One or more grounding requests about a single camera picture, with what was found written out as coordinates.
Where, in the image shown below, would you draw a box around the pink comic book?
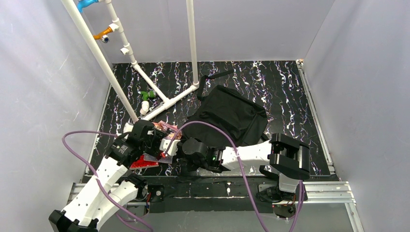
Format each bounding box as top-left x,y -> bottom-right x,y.
153,121 -> 178,133

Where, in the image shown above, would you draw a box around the black student backpack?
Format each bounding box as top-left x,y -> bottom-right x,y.
182,70 -> 268,147

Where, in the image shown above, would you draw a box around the brown illustrated book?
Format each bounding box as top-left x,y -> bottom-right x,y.
144,154 -> 173,164

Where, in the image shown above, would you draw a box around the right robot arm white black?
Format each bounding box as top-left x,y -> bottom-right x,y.
159,133 -> 310,193

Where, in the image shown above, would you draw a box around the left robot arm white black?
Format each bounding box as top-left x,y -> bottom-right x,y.
48,119 -> 169,232

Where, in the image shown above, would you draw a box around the red patterned book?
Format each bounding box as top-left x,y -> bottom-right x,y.
129,157 -> 159,170

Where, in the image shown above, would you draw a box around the green pipe valve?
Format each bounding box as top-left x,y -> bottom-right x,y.
140,90 -> 156,101

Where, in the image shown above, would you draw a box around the orange pipe valve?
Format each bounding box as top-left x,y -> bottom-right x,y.
93,27 -> 113,43

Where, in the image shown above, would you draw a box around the blue pipe valve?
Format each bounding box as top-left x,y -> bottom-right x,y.
77,0 -> 99,13

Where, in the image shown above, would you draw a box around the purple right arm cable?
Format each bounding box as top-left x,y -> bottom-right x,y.
163,120 -> 305,232

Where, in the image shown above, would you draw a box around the black mounting base plate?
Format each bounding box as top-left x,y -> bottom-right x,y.
117,174 -> 308,214

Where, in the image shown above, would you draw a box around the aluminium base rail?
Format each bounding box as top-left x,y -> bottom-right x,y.
60,182 -> 364,232

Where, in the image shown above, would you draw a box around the white PVC pipe frame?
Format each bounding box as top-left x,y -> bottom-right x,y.
60,0 -> 200,122

